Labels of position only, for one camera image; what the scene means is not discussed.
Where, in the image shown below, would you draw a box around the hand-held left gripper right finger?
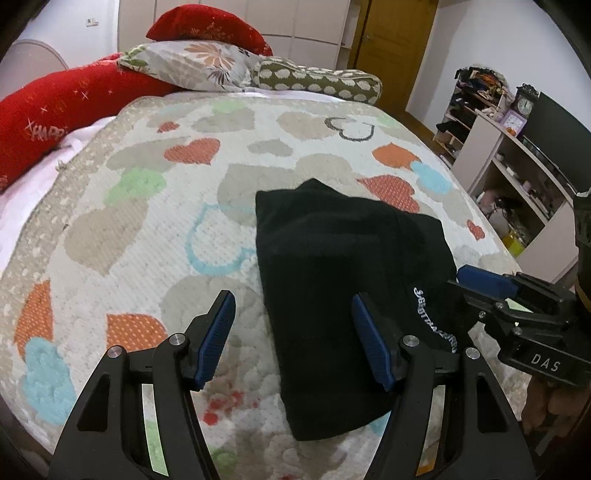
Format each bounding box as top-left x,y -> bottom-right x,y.
352,293 -> 540,480

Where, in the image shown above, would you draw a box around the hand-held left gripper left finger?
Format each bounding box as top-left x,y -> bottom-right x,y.
47,290 -> 237,480

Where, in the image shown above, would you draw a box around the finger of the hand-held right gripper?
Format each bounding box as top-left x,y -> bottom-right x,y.
445,264 -> 522,308

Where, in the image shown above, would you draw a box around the black pants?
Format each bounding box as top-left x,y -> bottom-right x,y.
255,179 -> 472,441

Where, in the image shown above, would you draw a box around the person's right hand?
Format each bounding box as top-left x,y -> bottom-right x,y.
523,377 -> 591,435

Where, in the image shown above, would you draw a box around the yellow bag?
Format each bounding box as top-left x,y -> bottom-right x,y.
505,230 -> 526,258

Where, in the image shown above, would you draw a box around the beige television cabinet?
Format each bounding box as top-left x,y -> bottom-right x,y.
466,112 -> 581,283

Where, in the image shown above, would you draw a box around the heart pattern bed blanket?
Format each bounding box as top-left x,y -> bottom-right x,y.
0,90 -> 533,480

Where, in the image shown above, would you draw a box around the purple alarm clock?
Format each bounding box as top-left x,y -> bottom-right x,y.
501,111 -> 527,138

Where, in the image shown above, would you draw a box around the black television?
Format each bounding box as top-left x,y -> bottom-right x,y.
522,91 -> 591,197

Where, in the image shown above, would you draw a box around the cluttered shelf unit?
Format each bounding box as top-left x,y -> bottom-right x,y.
433,66 -> 514,163

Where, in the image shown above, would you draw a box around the dark mantel clock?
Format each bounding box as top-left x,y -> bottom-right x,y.
512,84 -> 540,120

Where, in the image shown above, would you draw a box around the white bed sheet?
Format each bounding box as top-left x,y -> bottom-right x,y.
0,115 -> 117,274

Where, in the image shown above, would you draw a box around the wooden door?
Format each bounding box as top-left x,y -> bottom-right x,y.
346,0 -> 438,112

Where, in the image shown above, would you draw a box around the olive polka dot pillow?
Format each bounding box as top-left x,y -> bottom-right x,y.
252,58 -> 385,105

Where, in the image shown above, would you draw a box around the floral pillow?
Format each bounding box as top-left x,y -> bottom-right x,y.
117,41 -> 269,93

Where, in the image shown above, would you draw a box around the long red pillow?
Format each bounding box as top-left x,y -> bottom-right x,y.
0,52 -> 180,193

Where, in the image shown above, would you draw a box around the small red pillow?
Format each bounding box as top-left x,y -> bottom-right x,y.
146,6 -> 273,57

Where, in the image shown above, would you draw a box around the white wardrobe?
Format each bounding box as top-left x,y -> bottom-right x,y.
117,0 -> 352,48

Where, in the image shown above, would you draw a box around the beige headboard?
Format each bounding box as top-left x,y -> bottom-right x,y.
8,38 -> 71,75

